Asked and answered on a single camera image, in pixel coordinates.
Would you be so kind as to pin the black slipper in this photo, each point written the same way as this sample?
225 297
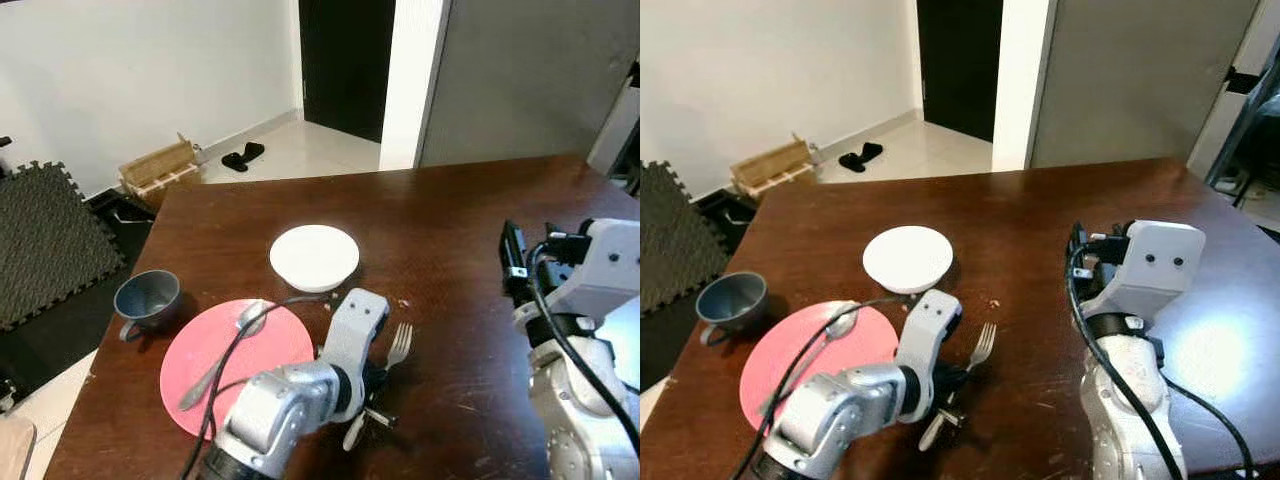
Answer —
871 151
850 162
253 151
233 162

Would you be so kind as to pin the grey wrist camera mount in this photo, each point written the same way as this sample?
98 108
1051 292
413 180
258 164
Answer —
1155 270
935 325
355 325
605 270

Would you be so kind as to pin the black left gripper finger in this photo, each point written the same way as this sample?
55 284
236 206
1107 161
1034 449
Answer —
950 417
378 418

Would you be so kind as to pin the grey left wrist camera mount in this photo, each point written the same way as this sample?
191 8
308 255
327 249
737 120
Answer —
935 325
355 325

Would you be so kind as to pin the silver metal spoon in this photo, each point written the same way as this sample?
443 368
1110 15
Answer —
842 321
250 318

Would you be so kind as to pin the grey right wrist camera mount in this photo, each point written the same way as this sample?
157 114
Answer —
1155 270
605 270

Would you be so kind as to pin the blue grey cup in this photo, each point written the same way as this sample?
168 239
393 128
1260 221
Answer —
732 300
148 298

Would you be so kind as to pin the pink round plate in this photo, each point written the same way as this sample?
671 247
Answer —
270 345
860 345

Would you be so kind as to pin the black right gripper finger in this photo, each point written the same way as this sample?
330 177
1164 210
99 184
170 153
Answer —
514 255
1077 248

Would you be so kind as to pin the white bowl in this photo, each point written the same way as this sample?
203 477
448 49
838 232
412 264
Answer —
907 257
314 255

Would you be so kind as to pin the silver metal fork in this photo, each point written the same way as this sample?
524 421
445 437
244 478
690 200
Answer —
982 345
399 345

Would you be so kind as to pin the dark brown wooden table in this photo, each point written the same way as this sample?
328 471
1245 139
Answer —
440 220
1020 230

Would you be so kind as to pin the black floor mat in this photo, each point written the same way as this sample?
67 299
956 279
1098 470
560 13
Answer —
668 345
60 345

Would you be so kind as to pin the grey door panel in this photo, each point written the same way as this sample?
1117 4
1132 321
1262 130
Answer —
520 80
1140 80

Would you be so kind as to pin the dark grey foam puzzle mat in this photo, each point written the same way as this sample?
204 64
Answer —
50 245
665 240

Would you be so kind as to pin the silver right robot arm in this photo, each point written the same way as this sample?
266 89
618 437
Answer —
580 410
1125 410

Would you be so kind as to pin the wooden slat crate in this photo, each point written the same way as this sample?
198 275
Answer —
772 167
160 165

